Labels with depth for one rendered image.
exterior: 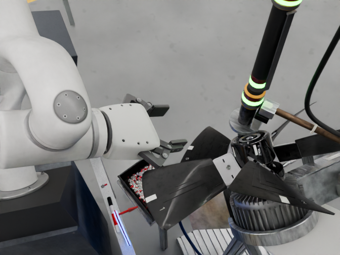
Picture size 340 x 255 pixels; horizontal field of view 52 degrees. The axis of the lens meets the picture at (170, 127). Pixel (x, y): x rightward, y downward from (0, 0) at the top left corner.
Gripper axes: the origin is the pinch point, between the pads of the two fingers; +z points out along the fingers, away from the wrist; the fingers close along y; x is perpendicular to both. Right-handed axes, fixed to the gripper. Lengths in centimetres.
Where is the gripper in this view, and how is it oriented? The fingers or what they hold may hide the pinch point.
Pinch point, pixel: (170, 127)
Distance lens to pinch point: 68.2
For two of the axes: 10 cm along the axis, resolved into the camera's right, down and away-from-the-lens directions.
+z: 7.8, -0.6, 6.2
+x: 4.8, -5.9, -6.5
